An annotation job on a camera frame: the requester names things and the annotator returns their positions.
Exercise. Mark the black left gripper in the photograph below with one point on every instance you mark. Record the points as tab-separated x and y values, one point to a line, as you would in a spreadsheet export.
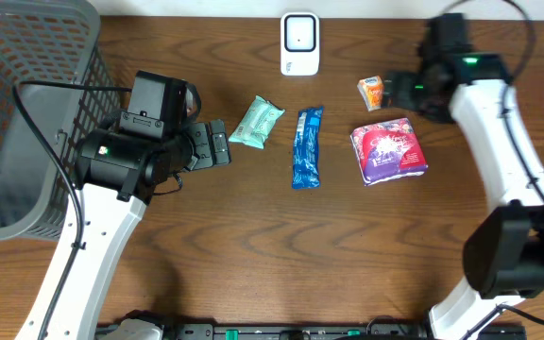
201	144

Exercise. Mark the mint green wipes pack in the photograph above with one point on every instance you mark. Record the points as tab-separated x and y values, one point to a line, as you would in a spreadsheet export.
255	127

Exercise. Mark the blue Oreo cookie pack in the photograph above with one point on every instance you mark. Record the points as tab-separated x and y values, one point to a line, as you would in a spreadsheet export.
306	149

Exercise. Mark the grey plastic basket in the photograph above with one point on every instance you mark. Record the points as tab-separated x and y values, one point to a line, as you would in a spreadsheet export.
49	56

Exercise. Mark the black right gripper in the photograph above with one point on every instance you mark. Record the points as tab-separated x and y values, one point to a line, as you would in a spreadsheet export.
398	97

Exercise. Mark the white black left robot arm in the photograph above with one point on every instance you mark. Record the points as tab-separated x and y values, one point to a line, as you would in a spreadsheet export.
118	174

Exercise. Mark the small orange carton box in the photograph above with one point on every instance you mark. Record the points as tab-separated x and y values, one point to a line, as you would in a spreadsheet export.
371	90

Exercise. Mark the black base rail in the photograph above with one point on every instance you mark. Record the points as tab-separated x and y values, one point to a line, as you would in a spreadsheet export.
145	325

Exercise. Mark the red purple snack bag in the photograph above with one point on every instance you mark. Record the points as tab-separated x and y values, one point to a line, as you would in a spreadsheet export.
388	150

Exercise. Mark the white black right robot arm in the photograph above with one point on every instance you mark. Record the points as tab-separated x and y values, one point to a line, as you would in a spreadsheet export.
503	259

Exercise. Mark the white barcode scanner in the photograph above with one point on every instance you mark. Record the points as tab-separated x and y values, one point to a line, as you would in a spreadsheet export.
299	44

